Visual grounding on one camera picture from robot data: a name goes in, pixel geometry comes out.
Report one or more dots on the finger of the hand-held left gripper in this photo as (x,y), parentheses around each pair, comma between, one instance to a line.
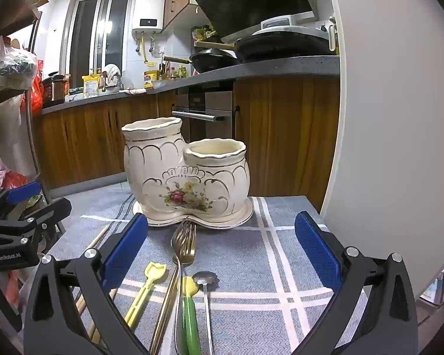
(40,216)
(22,192)

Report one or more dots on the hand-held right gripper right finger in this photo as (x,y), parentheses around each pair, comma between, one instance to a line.
(316,251)

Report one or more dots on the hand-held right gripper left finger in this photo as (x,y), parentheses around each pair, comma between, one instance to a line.
(127,251)

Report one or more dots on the silver metal fork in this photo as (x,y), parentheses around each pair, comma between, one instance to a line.
(176,314)

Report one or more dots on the silver metal spoon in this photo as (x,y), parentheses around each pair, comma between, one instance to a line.
(205,280)

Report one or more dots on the floral ceramic utensil holder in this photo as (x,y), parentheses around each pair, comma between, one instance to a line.
(162,170)

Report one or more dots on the small red plastic bag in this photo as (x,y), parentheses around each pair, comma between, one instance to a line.
(13,179)

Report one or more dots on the yellow plastic tulip fork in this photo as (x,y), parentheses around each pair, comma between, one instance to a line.
(144,296)

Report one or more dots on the blue plaid tablecloth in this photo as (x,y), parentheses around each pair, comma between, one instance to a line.
(266,251)

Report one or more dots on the gold metal fork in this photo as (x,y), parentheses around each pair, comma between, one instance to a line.
(165,303)

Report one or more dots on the white scalloped ceramic tray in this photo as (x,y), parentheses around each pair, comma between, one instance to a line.
(222,223)

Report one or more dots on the dark electric pressure cooker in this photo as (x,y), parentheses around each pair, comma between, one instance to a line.
(53,88)

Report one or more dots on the metal storage rack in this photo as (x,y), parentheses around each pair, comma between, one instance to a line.
(3,80)

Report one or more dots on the wooden base cabinets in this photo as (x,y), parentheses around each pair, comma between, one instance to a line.
(281,137)

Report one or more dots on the yellow food bag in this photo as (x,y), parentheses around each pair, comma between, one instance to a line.
(90,85)

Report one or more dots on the clear bag of greens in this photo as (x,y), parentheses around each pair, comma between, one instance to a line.
(13,59)

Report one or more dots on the white dish cloth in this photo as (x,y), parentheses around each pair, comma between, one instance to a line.
(113,72)

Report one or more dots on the white refrigerator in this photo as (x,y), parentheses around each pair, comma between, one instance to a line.
(392,118)

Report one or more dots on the stainless built-in oven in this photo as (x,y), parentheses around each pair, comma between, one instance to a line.
(203,111)

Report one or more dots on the yellow seasoning package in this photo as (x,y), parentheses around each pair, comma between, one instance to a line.
(151,77)

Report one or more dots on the glass balcony door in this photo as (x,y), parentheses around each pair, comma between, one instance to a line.
(96,33)

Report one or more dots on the row of condiment bottles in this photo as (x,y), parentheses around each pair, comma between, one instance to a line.
(170,72)

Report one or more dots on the grey kitchen countertop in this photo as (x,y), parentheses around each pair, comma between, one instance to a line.
(244,70)

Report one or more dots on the black wok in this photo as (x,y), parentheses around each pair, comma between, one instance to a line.
(211,61)

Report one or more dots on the black frying pan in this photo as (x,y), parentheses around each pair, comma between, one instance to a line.
(281,46)

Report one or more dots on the white water heater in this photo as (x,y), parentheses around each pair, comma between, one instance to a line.
(147,14)

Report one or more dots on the white plastic appliance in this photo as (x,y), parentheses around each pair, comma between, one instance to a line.
(283,22)

